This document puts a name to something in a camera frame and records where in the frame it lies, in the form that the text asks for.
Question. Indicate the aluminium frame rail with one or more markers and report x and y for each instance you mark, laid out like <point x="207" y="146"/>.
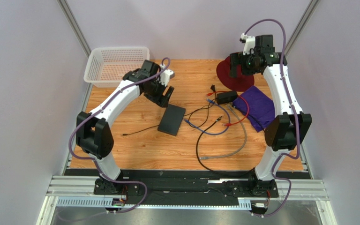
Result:
<point x="286" y="197"/>

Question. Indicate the dark red bucket hat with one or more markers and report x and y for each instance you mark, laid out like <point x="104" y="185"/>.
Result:
<point x="240" y="83"/>

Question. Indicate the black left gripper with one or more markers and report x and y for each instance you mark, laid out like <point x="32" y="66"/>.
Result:
<point x="163" y="102"/>

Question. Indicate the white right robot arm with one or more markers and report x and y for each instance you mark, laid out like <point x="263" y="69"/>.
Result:
<point x="290" y="125"/>

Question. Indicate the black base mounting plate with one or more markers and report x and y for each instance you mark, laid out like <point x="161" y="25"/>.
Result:
<point x="184" y="187"/>

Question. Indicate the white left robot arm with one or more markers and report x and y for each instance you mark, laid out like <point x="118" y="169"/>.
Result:
<point x="93" y="130"/>

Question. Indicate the purple cloth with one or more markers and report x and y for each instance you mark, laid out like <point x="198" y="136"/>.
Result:
<point x="261" y="108"/>

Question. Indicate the white plastic basket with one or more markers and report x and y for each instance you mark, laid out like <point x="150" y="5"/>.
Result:
<point x="106" y="66"/>

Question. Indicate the black network switch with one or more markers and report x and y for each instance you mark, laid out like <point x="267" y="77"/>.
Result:
<point x="171" y="120"/>

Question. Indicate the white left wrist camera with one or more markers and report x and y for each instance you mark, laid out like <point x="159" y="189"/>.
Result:
<point x="165" y="76"/>

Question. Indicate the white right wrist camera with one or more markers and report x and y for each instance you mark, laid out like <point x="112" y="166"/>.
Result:
<point x="249" y="43"/>

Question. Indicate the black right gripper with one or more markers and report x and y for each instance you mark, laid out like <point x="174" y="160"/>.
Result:
<point x="235" y="62"/>

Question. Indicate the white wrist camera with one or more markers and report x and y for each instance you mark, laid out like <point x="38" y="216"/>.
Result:
<point x="165" y="76"/>
<point x="249" y="43"/>

